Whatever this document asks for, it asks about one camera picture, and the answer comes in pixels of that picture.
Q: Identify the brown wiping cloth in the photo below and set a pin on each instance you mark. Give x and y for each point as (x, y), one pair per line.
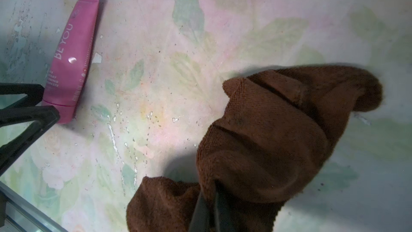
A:
(277, 131)

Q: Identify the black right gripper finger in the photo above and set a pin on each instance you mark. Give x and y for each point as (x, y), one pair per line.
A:
(219, 219)

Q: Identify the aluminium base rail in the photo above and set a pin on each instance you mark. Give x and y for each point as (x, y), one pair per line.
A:
(18, 215)

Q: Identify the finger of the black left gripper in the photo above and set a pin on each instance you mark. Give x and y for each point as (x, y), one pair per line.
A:
(41, 119)
(33, 93)

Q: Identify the magenta toothpaste tube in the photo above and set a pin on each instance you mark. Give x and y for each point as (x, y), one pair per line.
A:
(70, 64)

